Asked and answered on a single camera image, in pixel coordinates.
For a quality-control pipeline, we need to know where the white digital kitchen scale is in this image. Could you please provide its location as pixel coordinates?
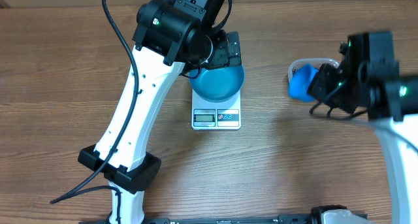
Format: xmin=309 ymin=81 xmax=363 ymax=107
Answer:
xmin=191 ymin=90 xmax=242 ymax=130

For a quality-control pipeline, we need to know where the clear plastic container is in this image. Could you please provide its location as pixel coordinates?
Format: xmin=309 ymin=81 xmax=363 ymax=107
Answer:
xmin=287 ymin=57 xmax=339 ymax=82

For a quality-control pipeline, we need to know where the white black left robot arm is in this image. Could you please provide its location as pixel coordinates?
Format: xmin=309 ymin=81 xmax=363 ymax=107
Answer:
xmin=78 ymin=0 xmax=245 ymax=223

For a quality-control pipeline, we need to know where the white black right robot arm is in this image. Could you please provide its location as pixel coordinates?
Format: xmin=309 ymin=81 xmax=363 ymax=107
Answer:
xmin=307 ymin=31 xmax=417 ymax=223

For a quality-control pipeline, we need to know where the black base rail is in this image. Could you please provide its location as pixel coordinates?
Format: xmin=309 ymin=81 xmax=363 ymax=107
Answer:
xmin=78 ymin=204 xmax=370 ymax=224

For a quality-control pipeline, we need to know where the teal metal bowl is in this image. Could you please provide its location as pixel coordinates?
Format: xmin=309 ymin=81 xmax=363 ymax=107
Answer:
xmin=189 ymin=65 xmax=245 ymax=103

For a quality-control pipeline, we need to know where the blue plastic measuring scoop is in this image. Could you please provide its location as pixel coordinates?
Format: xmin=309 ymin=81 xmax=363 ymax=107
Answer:
xmin=288 ymin=63 xmax=319 ymax=102

